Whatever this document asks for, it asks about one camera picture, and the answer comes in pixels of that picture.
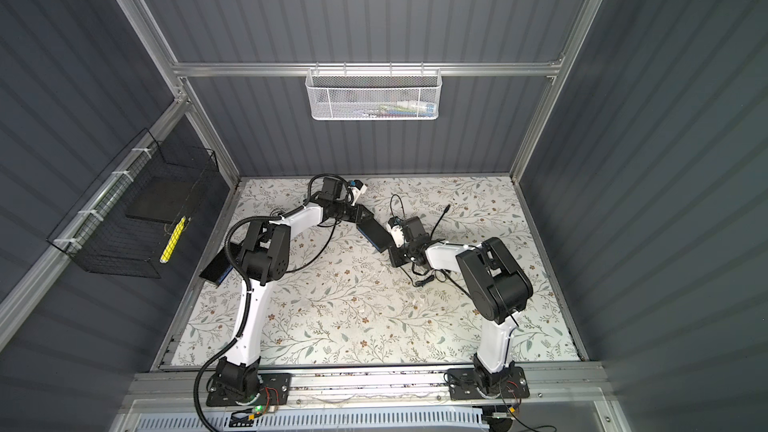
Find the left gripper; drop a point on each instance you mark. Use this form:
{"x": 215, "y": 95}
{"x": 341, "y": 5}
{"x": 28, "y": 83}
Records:
{"x": 353, "y": 218}

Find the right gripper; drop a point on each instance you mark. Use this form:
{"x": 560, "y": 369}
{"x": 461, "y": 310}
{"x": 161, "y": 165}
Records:
{"x": 397, "y": 261}

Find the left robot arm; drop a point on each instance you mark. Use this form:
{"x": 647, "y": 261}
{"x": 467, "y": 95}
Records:
{"x": 257, "y": 249}

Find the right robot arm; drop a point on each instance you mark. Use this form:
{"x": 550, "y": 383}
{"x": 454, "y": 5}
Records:
{"x": 499, "y": 291}

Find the items in white basket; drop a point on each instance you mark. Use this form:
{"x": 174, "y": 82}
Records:
{"x": 400, "y": 109}

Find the yellow marker in basket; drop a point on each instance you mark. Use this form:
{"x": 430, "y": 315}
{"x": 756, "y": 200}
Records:
{"x": 173, "y": 240}

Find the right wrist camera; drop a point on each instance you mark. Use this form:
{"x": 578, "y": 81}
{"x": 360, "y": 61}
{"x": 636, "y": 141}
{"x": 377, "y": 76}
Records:
{"x": 396, "y": 231}

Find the white wire mesh basket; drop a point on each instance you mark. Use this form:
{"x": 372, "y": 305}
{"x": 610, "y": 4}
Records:
{"x": 337, "y": 97}

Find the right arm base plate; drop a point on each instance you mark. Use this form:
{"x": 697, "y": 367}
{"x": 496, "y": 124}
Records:
{"x": 474, "y": 384}

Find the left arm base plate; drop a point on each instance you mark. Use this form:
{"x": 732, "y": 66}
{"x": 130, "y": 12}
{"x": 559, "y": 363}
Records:
{"x": 271, "y": 389}

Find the white slotted cable duct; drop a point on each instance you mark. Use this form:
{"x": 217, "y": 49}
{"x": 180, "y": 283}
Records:
{"x": 431, "y": 418}

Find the black wire mesh basket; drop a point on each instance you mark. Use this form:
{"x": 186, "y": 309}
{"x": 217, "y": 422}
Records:
{"x": 124, "y": 227}

